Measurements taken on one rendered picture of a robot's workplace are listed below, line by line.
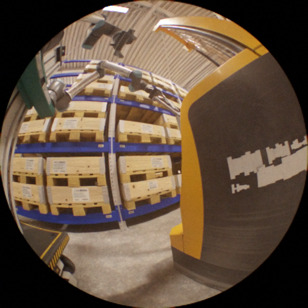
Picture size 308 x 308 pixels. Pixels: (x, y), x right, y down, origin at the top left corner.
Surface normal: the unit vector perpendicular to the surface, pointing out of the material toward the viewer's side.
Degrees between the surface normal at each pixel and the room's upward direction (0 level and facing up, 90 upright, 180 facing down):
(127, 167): 90
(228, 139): 90
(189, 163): 90
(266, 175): 90
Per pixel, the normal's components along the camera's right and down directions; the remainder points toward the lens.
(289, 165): -0.85, 0.01
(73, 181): 0.50, -0.29
